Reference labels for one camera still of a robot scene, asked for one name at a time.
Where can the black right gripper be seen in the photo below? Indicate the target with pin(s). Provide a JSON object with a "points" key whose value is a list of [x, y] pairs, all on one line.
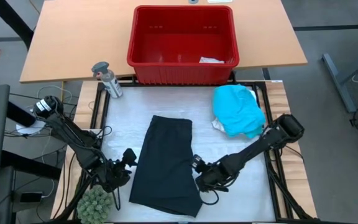
{"points": [[213, 175]]}

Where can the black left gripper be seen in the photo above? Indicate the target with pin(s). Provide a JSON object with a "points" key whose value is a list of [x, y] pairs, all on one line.
{"points": [[117, 175]]}

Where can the black garment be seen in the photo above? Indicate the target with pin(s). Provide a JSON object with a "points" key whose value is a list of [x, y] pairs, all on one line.
{"points": [[166, 168]]}

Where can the white lace garment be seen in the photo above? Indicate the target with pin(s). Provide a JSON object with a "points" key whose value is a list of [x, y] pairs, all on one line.
{"points": [[218, 126]]}

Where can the teal garment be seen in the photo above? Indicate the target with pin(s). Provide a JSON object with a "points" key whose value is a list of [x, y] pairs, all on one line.
{"points": [[238, 112]]}

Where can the small white cloth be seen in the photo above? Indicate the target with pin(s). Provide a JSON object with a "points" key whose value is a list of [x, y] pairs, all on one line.
{"points": [[211, 60]]}

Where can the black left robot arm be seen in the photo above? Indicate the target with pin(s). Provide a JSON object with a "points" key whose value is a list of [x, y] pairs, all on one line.
{"points": [[73, 137]]}

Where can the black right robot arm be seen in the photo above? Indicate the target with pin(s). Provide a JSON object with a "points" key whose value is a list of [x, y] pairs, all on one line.
{"points": [[259, 146]]}

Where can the red plastic bin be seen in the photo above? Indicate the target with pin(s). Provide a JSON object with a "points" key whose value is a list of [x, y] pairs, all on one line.
{"points": [[182, 74]]}

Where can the small green plant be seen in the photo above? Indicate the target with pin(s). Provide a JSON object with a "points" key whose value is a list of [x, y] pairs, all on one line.
{"points": [[94, 207]]}

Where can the clear spray bottle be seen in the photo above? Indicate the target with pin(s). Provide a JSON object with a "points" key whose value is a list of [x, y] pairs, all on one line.
{"points": [[110, 81]]}

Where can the black phone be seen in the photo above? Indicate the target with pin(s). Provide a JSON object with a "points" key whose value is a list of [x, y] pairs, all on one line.
{"points": [[31, 197]]}

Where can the light wooden desk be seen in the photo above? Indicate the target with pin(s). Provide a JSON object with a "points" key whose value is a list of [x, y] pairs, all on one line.
{"points": [[73, 37]]}

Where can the grey desk leg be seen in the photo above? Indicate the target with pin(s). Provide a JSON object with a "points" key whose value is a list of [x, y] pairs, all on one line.
{"points": [[334, 77]]}

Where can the white label sticker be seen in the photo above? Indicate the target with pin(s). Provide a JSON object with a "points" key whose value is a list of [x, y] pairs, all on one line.
{"points": [[219, 1]]}

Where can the black desk leg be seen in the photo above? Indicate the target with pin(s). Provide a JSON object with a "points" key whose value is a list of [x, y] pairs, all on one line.
{"points": [[11, 21]]}

